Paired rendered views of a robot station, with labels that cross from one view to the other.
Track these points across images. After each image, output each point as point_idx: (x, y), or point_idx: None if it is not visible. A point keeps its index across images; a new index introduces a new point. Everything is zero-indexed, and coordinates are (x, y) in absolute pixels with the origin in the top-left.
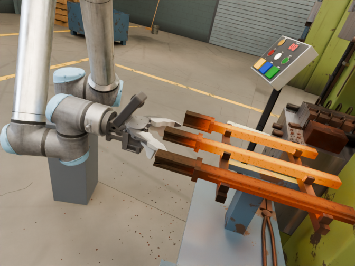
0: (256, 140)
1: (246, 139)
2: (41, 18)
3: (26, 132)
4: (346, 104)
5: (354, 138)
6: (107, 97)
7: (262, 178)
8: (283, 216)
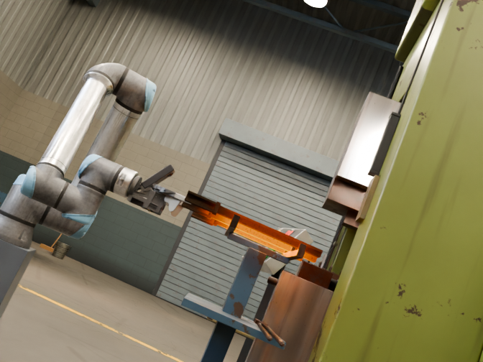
0: (254, 237)
1: (246, 235)
2: (94, 106)
3: (53, 174)
4: None
5: None
6: None
7: (260, 250)
8: None
